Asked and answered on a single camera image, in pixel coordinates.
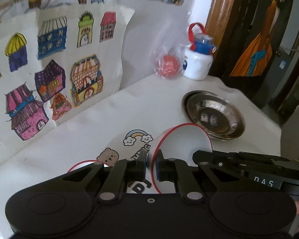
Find large steel plate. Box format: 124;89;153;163
181;90;245;140

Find red ball in plastic bag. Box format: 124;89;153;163
151;18;187;79

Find white bottle blue lid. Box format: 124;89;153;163
182;23;217;81

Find houses drawing poster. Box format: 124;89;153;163
0;3;134;166

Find orange robed figure painting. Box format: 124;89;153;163
230;0;289;77

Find brown wooden door frame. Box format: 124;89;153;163
205;0;234;59

